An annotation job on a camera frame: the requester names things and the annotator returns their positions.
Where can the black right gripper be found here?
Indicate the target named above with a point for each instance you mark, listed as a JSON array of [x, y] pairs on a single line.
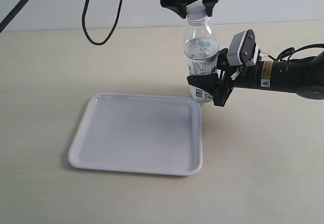
[[230, 77]]

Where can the white plastic tray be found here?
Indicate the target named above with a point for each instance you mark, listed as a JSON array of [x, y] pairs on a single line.
[[146, 134]]

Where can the white bottle cap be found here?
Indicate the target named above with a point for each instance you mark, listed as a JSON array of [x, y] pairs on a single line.
[[196, 11]]

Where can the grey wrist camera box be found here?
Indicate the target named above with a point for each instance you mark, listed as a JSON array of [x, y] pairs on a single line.
[[243, 49]]

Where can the clear plastic drink bottle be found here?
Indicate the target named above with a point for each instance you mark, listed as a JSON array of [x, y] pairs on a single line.
[[200, 46]]

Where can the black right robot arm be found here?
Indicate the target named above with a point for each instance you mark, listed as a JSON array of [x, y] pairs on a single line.
[[303, 77]]

